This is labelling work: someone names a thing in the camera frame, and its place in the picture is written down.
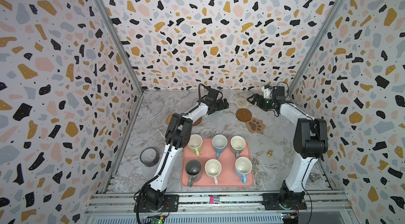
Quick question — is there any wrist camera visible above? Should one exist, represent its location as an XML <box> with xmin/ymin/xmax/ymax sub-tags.
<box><xmin>262</xmin><ymin>85</ymin><xmax>287</xmax><ymax>100</ymax></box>
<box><xmin>205</xmin><ymin>86</ymin><xmax>221</xmax><ymax>102</ymax></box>

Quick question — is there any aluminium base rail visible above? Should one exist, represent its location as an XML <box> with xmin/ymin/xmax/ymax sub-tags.
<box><xmin>82</xmin><ymin>190</ymin><xmax>359</xmax><ymax>224</ymax></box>

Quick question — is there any pink handled cream mug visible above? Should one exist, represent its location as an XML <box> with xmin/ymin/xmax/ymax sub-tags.
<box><xmin>205</xmin><ymin>159</ymin><xmax>222</xmax><ymax>186</ymax></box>

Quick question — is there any pink tray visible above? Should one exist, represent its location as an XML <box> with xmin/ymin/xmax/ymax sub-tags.
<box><xmin>180</xmin><ymin>138</ymin><xmax>255</xmax><ymax>187</ymax></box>

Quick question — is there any brown rattan woven coaster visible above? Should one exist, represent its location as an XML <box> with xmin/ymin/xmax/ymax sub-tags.
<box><xmin>166</xmin><ymin>114</ymin><xmax>173</xmax><ymax>125</ymax></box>

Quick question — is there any black tape roll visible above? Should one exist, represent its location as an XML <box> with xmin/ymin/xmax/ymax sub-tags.
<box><xmin>140</xmin><ymin>147</ymin><xmax>160</xmax><ymax>168</ymax></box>

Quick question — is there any multicolour woven coaster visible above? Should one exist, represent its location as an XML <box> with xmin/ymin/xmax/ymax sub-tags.
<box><xmin>235</xmin><ymin>98</ymin><xmax>249</xmax><ymax>109</ymax></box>

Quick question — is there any light brown wooden coaster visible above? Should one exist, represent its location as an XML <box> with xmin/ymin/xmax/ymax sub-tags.
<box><xmin>236</xmin><ymin>108</ymin><xmax>252</xmax><ymax>122</ymax></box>

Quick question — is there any grey mug back right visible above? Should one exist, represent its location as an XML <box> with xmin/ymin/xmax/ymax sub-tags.
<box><xmin>230</xmin><ymin>136</ymin><xmax>246</xmax><ymax>159</ymax></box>

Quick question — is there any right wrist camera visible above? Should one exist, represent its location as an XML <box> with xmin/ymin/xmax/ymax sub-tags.
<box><xmin>262</xmin><ymin>85</ymin><xmax>287</xmax><ymax>100</ymax></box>

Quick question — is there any cork paw coaster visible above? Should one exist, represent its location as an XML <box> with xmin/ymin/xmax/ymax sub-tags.
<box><xmin>245</xmin><ymin>118</ymin><xmax>266</xmax><ymax>134</ymax></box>

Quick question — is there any dark brown wooden coaster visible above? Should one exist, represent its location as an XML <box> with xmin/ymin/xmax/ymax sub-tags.
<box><xmin>193</xmin><ymin>117</ymin><xmax>202</xmax><ymax>127</ymax></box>

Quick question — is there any dark grey mug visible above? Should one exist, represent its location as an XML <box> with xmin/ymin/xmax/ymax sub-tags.
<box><xmin>185</xmin><ymin>159</ymin><xmax>202</xmax><ymax>188</ymax></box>

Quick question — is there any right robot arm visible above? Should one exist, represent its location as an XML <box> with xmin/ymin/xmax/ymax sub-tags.
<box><xmin>247</xmin><ymin>94</ymin><xmax>328</xmax><ymax>209</ymax></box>

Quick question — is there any blue mug back middle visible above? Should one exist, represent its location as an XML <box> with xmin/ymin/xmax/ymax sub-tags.
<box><xmin>212</xmin><ymin>134</ymin><xmax>228</xmax><ymax>159</ymax></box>

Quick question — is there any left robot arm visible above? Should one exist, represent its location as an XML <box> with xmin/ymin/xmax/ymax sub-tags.
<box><xmin>134</xmin><ymin>84</ymin><xmax>229</xmax><ymax>215</ymax></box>

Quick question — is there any small metal object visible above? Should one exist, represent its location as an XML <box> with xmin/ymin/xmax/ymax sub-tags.
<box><xmin>309</xmin><ymin>173</ymin><xmax>319</xmax><ymax>182</ymax></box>

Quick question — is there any light blue woven coaster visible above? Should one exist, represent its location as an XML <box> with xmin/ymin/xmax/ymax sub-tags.
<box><xmin>212</xmin><ymin>111</ymin><xmax>223</xmax><ymax>116</ymax></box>

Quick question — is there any green mug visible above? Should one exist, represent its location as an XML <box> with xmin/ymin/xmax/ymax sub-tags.
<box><xmin>188</xmin><ymin>134</ymin><xmax>203</xmax><ymax>157</ymax></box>

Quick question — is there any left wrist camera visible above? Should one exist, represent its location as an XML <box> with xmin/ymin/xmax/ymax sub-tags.
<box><xmin>205</xmin><ymin>86</ymin><xmax>221</xmax><ymax>102</ymax></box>

